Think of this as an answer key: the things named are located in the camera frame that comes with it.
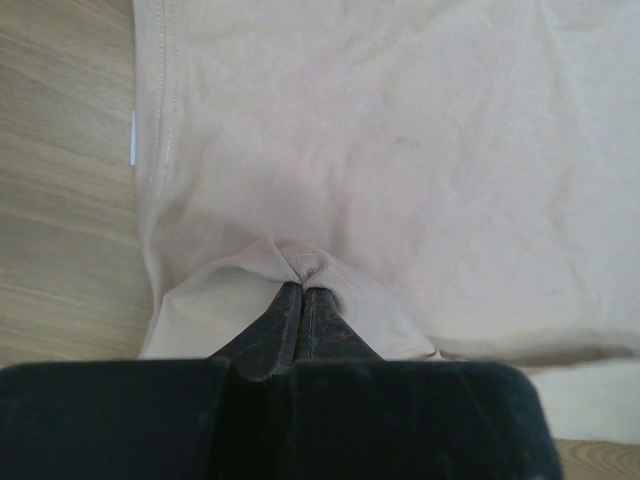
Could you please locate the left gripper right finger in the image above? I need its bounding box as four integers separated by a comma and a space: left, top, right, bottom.
294, 288, 382, 361

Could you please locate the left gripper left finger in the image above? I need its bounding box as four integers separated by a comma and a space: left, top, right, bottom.
209, 283, 304, 383

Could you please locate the beige t shirt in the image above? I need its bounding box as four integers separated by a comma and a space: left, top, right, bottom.
133, 1, 639, 445

